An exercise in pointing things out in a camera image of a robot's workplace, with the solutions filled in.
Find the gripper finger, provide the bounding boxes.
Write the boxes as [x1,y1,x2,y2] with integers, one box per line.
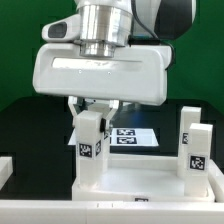
[68,96,83,124]
[100,100,119,133]

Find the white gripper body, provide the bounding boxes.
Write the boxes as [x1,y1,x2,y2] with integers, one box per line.
[33,43,172,106]

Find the white desk tabletop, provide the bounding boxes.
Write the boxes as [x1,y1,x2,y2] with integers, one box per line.
[72,154,215,203]

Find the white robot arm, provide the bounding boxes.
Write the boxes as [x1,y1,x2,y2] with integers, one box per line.
[33,0,196,109]

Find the white fiducial marker sheet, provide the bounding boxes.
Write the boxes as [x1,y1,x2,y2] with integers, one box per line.
[68,127,160,148]

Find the white left border block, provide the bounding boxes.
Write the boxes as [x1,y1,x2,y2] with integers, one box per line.
[0,157,13,190]

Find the white border block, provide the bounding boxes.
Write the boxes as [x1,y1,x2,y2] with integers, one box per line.
[208,160,224,203]
[0,157,13,190]

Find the white right border block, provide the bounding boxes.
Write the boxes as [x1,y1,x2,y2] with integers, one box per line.
[208,160,224,203]

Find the grey arm cable hose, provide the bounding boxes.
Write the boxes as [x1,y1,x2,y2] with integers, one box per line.
[129,0,176,71]

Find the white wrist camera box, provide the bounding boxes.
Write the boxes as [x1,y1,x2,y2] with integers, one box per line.
[41,15,81,42]

